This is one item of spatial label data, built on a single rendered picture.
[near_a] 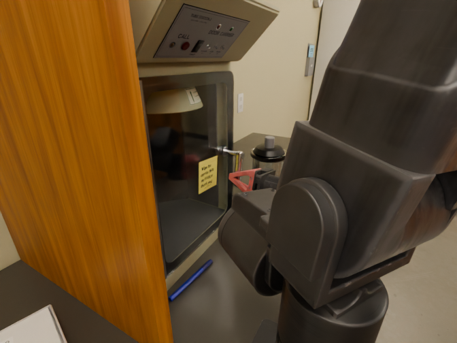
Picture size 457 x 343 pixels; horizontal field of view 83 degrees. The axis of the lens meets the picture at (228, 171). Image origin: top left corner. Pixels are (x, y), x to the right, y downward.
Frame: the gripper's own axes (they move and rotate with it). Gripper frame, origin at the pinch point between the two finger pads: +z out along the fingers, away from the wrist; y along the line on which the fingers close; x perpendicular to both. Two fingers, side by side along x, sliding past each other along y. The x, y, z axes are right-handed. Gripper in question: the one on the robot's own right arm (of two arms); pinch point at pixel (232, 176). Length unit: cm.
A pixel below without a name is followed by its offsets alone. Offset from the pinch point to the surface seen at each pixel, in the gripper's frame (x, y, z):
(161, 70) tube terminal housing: -20.2, 21.5, 6.0
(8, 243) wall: 26, 26, 48
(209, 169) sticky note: -1.6, 5.4, 3.7
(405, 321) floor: 87, -113, -73
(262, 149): -6.6, -13.1, -2.0
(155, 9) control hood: -25.4, 31.3, -1.3
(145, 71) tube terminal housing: -19.4, 25.1, 6.0
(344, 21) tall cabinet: -129, -264, 20
